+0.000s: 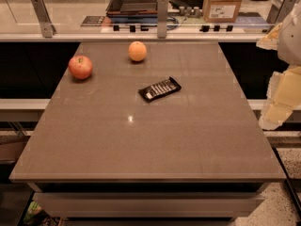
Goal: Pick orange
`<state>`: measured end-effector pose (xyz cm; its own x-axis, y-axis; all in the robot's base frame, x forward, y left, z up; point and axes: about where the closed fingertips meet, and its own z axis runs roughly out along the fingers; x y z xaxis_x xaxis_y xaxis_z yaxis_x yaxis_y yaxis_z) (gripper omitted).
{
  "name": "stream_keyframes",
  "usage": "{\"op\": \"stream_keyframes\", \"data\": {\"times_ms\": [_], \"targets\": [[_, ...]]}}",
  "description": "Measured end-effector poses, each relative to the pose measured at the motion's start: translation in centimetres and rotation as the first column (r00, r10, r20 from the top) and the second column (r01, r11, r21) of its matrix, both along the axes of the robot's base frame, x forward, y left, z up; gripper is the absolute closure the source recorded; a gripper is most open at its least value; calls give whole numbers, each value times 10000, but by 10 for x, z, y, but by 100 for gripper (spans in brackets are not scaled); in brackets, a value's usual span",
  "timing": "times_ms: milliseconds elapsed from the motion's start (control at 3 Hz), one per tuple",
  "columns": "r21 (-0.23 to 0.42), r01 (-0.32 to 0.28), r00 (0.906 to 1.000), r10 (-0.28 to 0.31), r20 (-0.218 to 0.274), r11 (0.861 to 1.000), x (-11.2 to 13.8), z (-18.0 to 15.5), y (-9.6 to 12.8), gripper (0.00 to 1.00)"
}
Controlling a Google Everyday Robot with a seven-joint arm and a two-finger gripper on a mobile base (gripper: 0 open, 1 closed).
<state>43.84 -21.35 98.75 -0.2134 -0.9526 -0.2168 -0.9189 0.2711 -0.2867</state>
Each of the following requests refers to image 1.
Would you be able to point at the green bag under table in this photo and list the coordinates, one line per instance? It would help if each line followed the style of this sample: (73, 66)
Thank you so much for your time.
(32, 210)

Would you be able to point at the cardboard box with label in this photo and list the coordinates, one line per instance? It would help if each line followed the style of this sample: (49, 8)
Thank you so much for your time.
(220, 11)

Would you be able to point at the orange fruit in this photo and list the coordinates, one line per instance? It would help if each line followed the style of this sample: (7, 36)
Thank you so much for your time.
(137, 51)

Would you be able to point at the grey open tray bin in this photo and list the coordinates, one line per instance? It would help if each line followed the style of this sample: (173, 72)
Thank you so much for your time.
(132, 8)

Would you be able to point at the left metal glass bracket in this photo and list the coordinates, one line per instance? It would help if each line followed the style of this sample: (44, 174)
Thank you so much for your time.
(46, 26)

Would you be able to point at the black snack bar wrapper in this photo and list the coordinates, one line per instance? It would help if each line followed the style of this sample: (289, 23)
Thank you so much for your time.
(160, 89)

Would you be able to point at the metal glass bracket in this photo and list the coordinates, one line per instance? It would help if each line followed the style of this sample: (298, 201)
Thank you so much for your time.
(162, 14)
(46, 26)
(279, 10)

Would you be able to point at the middle metal glass bracket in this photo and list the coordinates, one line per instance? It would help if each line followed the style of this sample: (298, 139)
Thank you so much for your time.
(162, 14)

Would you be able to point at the grey table drawer front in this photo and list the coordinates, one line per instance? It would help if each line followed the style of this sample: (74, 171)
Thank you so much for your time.
(148, 205)

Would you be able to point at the red apple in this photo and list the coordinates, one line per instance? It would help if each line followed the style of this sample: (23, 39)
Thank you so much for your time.
(80, 67)

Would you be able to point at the right metal glass bracket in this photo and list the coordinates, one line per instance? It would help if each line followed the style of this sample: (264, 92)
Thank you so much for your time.
(279, 10)

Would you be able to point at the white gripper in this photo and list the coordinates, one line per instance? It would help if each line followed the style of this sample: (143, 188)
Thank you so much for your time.
(290, 41)

